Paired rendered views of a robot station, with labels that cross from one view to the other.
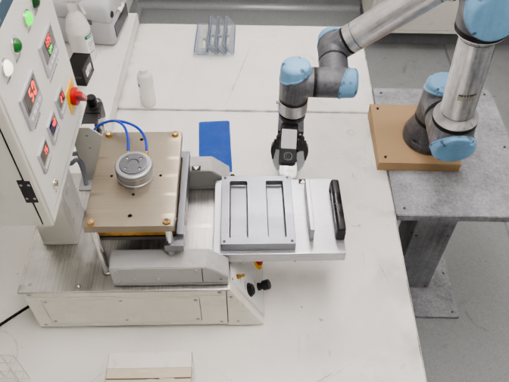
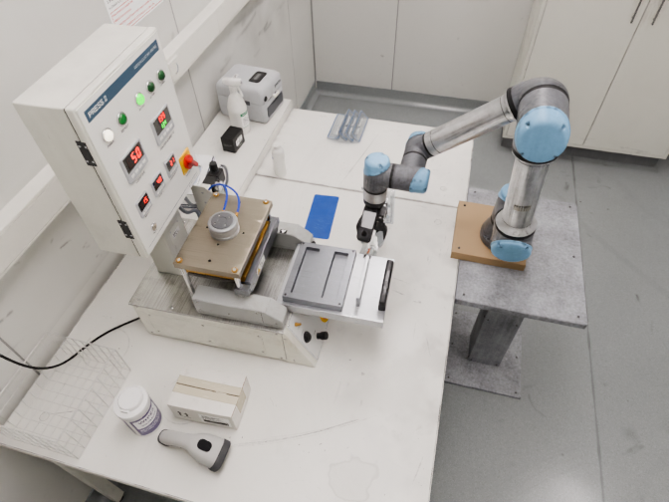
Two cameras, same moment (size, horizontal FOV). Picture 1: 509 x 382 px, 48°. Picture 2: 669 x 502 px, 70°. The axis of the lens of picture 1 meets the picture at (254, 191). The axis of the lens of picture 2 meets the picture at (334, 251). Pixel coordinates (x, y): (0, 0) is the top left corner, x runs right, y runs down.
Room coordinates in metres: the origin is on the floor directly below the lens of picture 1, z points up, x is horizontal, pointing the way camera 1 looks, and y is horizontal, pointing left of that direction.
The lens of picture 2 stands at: (0.05, -0.27, 2.04)
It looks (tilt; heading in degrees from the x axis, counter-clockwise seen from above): 50 degrees down; 16
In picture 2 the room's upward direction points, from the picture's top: 2 degrees counter-clockwise
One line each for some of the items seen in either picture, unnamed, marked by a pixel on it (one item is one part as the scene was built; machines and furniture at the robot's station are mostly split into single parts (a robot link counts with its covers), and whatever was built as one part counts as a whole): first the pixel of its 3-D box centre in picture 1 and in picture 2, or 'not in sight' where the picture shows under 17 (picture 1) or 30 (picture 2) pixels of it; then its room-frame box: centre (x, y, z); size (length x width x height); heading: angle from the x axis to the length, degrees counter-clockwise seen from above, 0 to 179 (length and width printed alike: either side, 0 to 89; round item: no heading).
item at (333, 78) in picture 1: (334, 78); (410, 174); (1.14, -0.20, 1.11); 0.11 x 0.11 x 0.08; 89
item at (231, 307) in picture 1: (156, 243); (246, 285); (0.82, 0.25, 0.84); 0.53 x 0.37 x 0.17; 92
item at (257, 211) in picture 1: (257, 211); (321, 274); (0.82, -0.01, 0.98); 0.20 x 0.17 x 0.03; 2
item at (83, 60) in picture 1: (79, 69); (232, 138); (1.53, 0.59, 0.83); 0.09 x 0.06 x 0.07; 175
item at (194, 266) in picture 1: (170, 267); (240, 307); (0.67, 0.18, 0.97); 0.25 x 0.05 x 0.07; 92
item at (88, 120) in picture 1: (97, 126); (216, 186); (1.02, 0.39, 1.05); 0.15 x 0.05 x 0.15; 2
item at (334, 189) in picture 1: (337, 208); (385, 284); (0.82, -0.19, 0.99); 0.15 x 0.02 x 0.04; 2
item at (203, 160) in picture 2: not in sight; (194, 180); (1.25, 0.63, 0.83); 0.23 x 0.12 x 0.07; 10
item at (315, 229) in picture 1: (277, 214); (336, 280); (0.82, -0.05, 0.97); 0.30 x 0.22 x 0.08; 92
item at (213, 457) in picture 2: not in sight; (190, 445); (0.34, 0.22, 0.79); 0.20 x 0.08 x 0.08; 90
